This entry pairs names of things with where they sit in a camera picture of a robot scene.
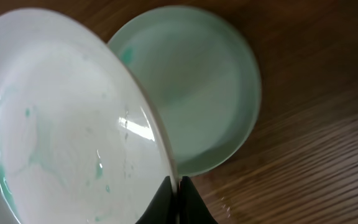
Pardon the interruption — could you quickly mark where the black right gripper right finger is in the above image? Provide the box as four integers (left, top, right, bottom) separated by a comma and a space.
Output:
178, 176, 218, 224

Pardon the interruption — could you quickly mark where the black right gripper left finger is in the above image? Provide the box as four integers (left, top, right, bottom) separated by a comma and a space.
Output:
136, 176, 177, 224

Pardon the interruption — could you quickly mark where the white plate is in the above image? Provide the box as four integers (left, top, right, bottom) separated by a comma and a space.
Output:
0, 8, 177, 223

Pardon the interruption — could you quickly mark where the light blue plate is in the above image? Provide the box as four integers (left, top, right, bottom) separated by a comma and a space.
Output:
108, 6, 262, 176

